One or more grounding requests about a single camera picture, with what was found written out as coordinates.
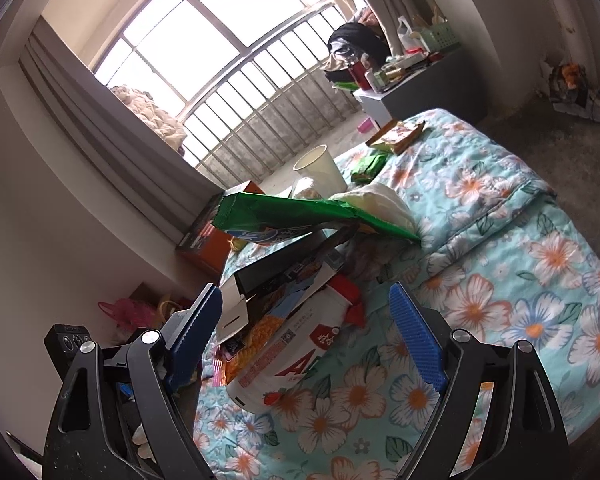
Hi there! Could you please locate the brown orange snack packet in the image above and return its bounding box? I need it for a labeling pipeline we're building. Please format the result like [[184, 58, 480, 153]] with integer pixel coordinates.
[[366, 119, 427, 157]]

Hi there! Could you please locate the person's left hand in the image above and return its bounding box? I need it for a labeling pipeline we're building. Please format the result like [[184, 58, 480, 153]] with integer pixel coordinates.
[[131, 422, 157, 462]]

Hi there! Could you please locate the white flat box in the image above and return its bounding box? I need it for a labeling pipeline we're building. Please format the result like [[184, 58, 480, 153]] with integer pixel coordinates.
[[550, 87, 600, 130]]

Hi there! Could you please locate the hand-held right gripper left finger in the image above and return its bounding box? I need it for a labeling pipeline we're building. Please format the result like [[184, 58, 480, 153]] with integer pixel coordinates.
[[40, 282, 224, 480]]

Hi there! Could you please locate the grey nightstand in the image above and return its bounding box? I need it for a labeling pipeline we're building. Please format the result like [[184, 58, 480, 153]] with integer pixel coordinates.
[[354, 49, 476, 132]]

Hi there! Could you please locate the white paper cup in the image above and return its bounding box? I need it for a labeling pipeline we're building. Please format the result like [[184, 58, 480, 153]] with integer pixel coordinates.
[[292, 144, 349, 197]]

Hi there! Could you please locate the orange cardboard carton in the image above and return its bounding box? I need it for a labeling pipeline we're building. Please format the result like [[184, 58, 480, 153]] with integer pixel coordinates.
[[176, 180, 267, 277]]

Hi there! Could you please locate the black cardboard box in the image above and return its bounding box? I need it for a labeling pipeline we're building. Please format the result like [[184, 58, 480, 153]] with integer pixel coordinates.
[[215, 222, 362, 346]]

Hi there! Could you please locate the yellow handled bag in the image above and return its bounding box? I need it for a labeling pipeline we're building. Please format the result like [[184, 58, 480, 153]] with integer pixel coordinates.
[[156, 299, 182, 323]]

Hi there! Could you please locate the white plastic bag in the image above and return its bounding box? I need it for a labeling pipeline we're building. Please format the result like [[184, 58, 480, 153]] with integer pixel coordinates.
[[396, 16, 422, 57]]

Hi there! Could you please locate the green snack bag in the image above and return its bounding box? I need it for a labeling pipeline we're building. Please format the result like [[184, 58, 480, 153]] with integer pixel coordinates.
[[219, 191, 422, 250]]

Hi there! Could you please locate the grey left curtain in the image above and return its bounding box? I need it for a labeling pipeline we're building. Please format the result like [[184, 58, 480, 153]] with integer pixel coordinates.
[[19, 14, 221, 243]]

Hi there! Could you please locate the white yogurt bottle red cap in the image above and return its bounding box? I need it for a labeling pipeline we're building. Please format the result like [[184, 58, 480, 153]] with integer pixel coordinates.
[[225, 275, 367, 415]]

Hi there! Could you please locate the red thermos bottle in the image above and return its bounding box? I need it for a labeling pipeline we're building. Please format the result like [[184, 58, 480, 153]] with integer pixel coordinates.
[[349, 57, 369, 87]]

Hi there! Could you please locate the window frame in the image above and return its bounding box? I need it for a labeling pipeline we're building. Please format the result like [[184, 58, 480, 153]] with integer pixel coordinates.
[[87, 0, 331, 121]]

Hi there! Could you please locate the beige draped quilt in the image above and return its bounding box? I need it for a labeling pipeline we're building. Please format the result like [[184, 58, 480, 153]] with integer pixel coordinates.
[[106, 84, 190, 157]]

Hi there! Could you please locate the metal balcony railing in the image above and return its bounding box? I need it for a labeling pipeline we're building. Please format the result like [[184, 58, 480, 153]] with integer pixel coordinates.
[[180, 1, 368, 188]]

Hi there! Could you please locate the black clothing heap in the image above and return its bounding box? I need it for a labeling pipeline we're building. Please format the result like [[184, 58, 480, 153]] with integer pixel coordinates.
[[327, 21, 392, 70]]

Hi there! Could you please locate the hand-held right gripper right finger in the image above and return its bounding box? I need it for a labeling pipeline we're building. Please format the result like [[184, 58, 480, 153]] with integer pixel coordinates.
[[387, 282, 571, 480]]

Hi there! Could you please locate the crumpled cream paper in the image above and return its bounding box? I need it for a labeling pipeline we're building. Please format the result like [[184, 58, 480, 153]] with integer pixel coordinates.
[[330, 182, 422, 233]]

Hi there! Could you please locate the green snack packet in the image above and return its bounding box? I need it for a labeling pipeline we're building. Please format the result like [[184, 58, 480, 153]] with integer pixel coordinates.
[[349, 151, 390, 184]]

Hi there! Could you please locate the green plastic basket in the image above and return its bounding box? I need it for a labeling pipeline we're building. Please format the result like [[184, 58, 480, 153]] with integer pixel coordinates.
[[419, 22, 454, 55]]

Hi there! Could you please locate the floral quilt bed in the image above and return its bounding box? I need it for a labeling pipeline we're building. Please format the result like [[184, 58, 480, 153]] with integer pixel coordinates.
[[192, 107, 600, 480]]

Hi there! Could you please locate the pink mesh bag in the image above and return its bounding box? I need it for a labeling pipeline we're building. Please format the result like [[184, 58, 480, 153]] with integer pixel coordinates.
[[97, 297, 157, 343]]

